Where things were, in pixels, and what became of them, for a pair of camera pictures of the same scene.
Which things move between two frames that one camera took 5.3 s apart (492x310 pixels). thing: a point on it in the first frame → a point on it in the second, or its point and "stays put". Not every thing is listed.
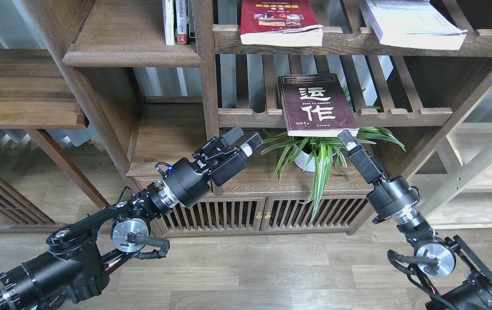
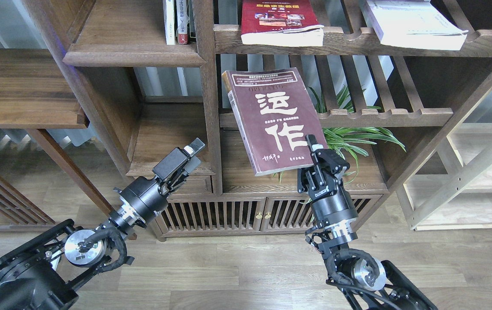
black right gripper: x=390 y=197 → x=331 y=203
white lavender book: x=418 y=23 stays put
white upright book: x=168 y=21 stays put
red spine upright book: x=182 y=20 stays put
